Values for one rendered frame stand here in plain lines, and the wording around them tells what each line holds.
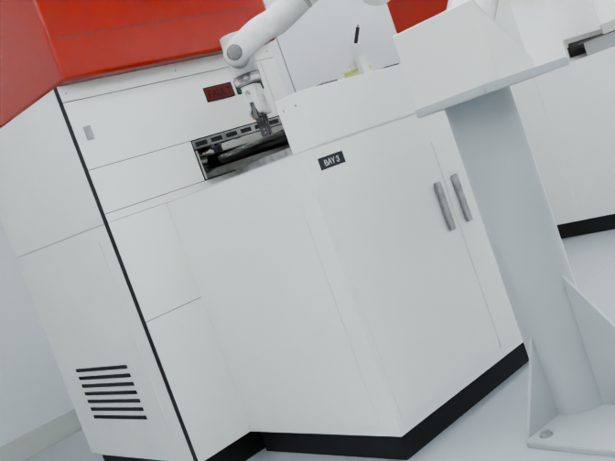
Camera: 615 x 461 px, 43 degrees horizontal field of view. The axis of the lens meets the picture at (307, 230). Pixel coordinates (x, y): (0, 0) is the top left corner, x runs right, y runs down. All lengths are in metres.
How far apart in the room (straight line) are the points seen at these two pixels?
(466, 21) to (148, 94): 1.04
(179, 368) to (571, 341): 1.09
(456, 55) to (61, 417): 2.58
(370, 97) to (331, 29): 3.18
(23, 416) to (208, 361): 1.49
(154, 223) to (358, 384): 0.78
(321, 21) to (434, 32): 3.39
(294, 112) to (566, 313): 0.81
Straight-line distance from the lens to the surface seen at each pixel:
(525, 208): 1.90
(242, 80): 2.46
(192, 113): 2.52
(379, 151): 2.08
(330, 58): 5.18
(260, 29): 2.41
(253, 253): 2.13
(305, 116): 1.94
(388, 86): 2.18
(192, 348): 2.37
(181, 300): 2.36
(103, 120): 2.35
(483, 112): 1.88
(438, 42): 1.87
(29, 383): 3.74
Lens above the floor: 0.79
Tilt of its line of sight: 5 degrees down
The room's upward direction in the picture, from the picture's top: 20 degrees counter-clockwise
